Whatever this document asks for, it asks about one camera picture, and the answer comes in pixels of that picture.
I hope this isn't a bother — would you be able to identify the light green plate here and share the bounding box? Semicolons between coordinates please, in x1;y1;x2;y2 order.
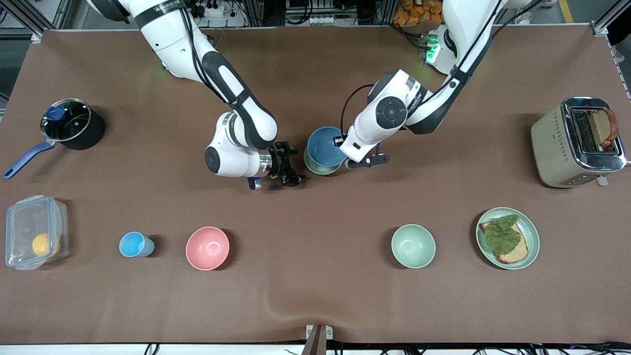
476;207;540;270

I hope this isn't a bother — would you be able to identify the metal table bracket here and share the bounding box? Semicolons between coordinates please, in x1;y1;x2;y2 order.
306;324;334;355

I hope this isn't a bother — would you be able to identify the brown bread slice in toaster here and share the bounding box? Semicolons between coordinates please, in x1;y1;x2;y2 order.
592;108;620;151

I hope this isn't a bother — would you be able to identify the glass lid with blue knob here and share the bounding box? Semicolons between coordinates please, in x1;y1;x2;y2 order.
41;99;92;142

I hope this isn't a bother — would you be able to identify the black saucepan with blue handle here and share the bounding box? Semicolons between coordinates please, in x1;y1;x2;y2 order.
4;99;106;179

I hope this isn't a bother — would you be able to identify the clear plastic lidded container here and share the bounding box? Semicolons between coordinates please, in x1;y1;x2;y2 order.
5;195;69;271

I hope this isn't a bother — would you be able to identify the beige chrome toaster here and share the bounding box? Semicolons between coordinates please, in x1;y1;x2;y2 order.
531;97;628;188

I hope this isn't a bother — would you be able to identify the light blue cup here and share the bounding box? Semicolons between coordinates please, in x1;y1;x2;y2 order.
119;232;155;258

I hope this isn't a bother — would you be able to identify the light green bowl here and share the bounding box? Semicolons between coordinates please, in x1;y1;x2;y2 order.
303;148;346;176
391;224;436;269

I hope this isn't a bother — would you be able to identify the green lettuce leaf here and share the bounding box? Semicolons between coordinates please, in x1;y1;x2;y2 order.
485;214;522;255

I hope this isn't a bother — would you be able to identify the brown tablecloth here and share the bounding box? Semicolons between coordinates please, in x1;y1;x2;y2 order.
0;25;631;345

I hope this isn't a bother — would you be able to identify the brown bread slice on plate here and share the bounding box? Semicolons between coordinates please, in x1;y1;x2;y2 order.
480;220;529;264

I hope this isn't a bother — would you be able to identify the yellow lemon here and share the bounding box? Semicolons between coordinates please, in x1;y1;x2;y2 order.
32;233;61;257

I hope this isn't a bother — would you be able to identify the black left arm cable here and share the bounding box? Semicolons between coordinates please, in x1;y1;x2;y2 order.
341;83;376;140

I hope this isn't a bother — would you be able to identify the long white power strip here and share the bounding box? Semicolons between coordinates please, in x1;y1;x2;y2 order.
286;15;356;27

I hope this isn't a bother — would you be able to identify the pink bowl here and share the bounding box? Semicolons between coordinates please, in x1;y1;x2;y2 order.
186;227;230;271

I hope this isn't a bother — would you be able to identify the blue bowl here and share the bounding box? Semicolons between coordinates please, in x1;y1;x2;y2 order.
307;127;348;168

